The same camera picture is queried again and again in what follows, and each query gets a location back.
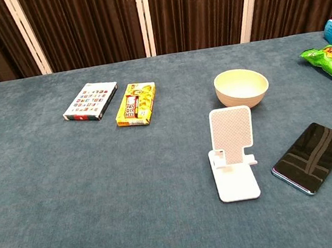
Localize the black smartphone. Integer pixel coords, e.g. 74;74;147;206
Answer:
265;120;332;201

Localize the white folding phone stand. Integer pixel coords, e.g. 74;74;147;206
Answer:
202;104;263;205

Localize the colourful white card box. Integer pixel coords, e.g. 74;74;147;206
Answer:
59;79;123;126

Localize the yellow snack box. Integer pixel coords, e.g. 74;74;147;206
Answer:
112;80;161;130

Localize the cream round bowl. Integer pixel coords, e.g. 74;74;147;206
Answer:
212;65;273;114

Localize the brown pleated curtain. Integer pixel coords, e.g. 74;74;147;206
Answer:
0;0;332;86

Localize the white screen frame post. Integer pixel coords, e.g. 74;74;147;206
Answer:
3;0;53;79
234;0;269;44
134;0;158;59

